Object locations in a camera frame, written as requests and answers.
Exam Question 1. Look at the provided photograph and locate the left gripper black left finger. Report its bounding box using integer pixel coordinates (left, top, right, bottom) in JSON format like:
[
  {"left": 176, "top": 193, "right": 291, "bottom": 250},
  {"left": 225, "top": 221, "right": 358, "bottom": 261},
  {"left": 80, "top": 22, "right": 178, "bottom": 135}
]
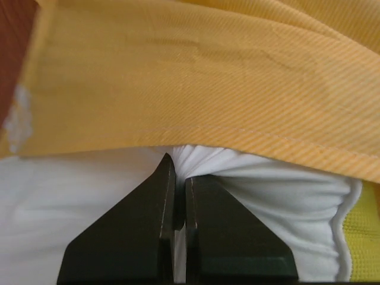
[{"left": 58, "top": 154, "right": 176, "bottom": 284}]

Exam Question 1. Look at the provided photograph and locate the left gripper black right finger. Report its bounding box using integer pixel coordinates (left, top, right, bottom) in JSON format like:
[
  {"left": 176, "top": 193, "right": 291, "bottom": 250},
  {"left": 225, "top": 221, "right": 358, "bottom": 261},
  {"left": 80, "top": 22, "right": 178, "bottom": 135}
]
[{"left": 185, "top": 175, "right": 299, "bottom": 284}]

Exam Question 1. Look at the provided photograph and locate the white pillow yellow edge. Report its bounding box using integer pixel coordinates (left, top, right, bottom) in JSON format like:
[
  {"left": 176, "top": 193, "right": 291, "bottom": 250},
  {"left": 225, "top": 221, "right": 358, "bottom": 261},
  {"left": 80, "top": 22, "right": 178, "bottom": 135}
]
[{"left": 1, "top": 145, "right": 379, "bottom": 284}]

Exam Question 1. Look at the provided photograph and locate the yellow pillowcase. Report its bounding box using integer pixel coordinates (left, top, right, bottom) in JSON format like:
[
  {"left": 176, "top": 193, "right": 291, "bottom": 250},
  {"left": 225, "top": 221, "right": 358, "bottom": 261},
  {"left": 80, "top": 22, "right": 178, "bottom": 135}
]
[{"left": 1, "top": 1, "right": 379, "bottom": 183}]

